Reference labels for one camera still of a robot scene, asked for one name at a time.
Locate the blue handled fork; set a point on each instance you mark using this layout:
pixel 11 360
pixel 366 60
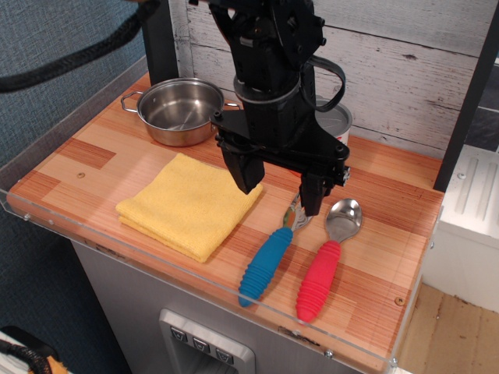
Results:
pixel 261 270

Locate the clear acrylic table guard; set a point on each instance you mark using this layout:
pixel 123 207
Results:
pixel 72 182

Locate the grey cabinet with dispenser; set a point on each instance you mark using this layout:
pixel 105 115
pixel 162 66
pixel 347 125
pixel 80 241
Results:
pixel 164 327

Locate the red handled spoon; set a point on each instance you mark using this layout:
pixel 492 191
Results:
pixel 343 221

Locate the small steel pot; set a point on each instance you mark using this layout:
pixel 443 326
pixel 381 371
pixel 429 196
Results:
pixel 178 112

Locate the black vertical post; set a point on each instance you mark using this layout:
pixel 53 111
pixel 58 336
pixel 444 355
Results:
pixel 470 104

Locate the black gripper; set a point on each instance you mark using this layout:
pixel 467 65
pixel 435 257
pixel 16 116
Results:
pixel 279 127

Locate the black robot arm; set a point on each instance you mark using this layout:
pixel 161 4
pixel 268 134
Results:
pixel 273 46

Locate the yellow folded towel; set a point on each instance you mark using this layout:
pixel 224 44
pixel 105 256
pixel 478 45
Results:
pixel 190 206

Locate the white ribbed appliance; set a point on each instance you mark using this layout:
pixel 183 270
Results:
pixel 462 257

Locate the toy food can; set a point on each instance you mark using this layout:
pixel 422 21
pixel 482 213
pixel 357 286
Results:
pixel 336 122

